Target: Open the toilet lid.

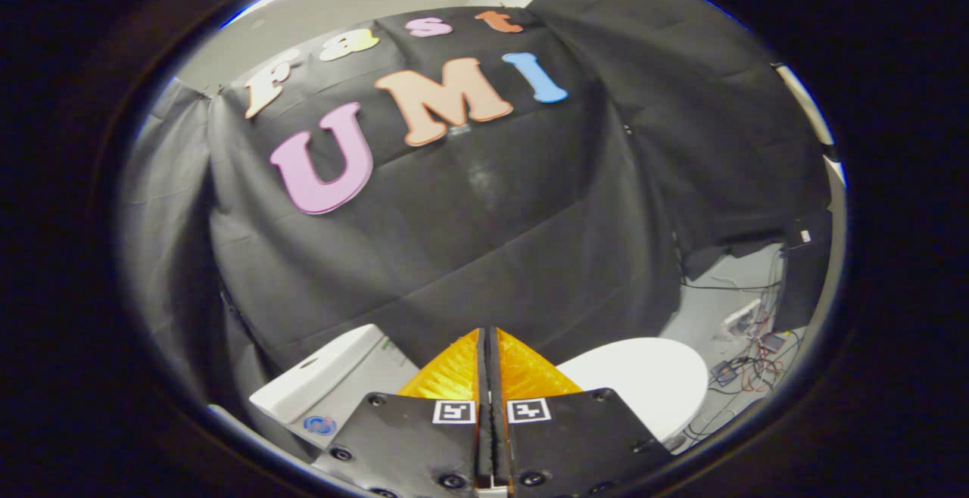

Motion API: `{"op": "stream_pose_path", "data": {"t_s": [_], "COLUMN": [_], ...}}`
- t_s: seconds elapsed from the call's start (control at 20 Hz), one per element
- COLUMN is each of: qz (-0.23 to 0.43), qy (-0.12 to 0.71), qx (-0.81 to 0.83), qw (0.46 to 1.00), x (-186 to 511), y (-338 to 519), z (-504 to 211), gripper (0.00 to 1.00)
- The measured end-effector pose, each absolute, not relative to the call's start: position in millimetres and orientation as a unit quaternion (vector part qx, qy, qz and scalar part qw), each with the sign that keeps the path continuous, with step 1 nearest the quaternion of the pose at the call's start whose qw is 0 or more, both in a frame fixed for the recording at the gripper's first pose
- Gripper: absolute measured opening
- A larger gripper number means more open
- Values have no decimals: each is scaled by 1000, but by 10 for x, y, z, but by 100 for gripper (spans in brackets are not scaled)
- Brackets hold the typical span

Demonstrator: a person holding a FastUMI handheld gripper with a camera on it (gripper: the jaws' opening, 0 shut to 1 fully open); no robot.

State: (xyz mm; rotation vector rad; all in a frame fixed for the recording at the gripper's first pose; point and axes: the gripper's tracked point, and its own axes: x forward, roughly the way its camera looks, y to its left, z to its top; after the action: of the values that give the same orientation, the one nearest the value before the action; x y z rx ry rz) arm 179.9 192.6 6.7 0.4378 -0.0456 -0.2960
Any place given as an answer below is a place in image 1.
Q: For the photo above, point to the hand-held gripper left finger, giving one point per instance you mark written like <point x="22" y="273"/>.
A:
<point x="424" y="445"/>

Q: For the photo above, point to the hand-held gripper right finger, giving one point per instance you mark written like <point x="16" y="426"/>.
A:
<point x="575" y="445"/>

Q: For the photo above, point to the white toilet lid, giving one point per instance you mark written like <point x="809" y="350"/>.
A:
<point x="643" y="384"/>

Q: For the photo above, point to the white toilet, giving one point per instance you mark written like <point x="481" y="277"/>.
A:
<point x="333" y="384"/>

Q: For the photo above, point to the white power strip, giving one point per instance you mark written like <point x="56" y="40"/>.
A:
<point x="742" y="318"/>

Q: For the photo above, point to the black backdrop cloth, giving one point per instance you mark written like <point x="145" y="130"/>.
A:
<point x="492" y="241"/>

